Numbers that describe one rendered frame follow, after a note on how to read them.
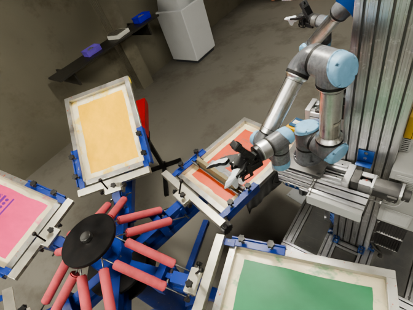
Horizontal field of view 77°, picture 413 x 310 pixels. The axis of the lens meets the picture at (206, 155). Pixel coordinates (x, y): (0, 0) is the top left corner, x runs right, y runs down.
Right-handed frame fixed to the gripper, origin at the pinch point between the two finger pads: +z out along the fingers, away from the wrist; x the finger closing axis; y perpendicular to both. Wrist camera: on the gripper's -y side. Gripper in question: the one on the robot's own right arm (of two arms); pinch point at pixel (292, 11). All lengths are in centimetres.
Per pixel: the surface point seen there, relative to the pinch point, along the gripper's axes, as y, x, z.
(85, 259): 10, -188, -64
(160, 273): 40, -166, -77
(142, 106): 41, -125, 93
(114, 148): 23, -161, 28
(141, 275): 30, -172, -78
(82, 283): 17, -197, -69
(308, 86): 182, 90, 115
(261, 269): 56, -120, -102
